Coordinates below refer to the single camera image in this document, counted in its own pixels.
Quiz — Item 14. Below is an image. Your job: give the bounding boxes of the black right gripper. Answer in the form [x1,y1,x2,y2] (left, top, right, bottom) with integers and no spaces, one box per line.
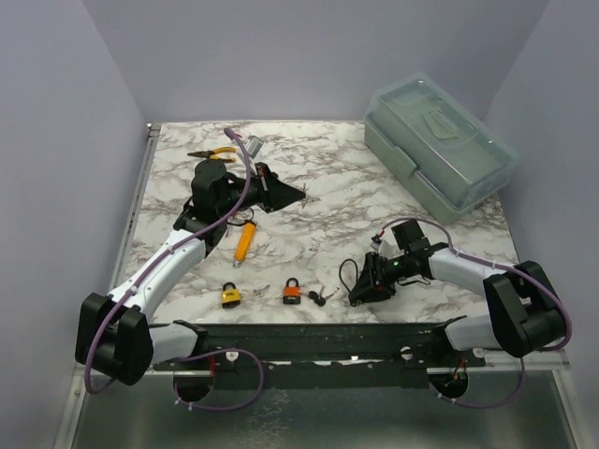
[349,251,413,304]

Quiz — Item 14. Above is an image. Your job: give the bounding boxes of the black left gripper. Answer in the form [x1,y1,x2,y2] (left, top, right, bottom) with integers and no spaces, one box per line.
[217,162,305,217]

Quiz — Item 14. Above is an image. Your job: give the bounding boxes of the black usb cable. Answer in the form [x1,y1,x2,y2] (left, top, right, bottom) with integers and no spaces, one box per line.
[337,257,362,294]

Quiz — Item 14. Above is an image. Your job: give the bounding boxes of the black headed padlock keys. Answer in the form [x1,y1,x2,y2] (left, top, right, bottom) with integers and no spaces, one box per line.
[308,287,339,307]

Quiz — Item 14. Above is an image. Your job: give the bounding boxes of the orange padlock with keys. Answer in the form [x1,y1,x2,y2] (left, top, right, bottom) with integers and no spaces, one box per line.
[283,277,301,305]

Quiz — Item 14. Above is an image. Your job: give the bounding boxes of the silver padlock keys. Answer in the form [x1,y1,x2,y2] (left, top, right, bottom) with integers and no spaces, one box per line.
[251,284,270,297]

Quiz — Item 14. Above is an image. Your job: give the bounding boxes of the yellow padlock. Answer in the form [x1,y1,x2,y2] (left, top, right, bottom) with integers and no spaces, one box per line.
[221,282,241,309]

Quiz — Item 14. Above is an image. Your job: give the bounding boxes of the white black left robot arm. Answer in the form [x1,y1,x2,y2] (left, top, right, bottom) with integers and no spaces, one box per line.
[75,160,305,385]

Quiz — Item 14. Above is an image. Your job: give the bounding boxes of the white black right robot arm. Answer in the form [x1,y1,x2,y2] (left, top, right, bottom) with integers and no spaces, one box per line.
[348,217,572,367]

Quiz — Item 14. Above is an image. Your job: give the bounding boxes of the yellow utility knife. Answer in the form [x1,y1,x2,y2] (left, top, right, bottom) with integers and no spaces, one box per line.
[233,221,257,268]

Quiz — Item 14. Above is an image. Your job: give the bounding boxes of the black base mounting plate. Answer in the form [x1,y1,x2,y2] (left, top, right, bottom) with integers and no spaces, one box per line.
[153,322,488,390]

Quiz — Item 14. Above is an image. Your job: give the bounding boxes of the clear green plastic toolbox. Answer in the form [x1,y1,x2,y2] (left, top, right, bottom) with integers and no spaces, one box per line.
[364,74,519,225]

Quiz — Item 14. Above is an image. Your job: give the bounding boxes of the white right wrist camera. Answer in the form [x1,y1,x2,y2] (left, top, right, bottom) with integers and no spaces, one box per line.
[371,234,395,259]

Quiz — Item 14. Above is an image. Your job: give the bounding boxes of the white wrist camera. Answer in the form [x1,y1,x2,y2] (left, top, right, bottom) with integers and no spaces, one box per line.
[246,136,264,158]
[371,234,395,259]

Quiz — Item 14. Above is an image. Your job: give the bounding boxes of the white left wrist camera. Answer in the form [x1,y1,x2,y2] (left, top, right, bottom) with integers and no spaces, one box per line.
[246,136,264,158]

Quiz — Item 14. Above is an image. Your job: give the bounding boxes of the yellow handled pliers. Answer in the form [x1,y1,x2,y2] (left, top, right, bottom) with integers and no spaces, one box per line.
[187,146,237,164]

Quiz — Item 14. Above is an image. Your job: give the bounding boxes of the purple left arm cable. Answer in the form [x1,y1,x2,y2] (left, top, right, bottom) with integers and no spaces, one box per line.
[82,126,266,413]

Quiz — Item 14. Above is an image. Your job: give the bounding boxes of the aluminium rail frame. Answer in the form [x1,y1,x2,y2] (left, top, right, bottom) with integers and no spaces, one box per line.
[63,122,577,448]

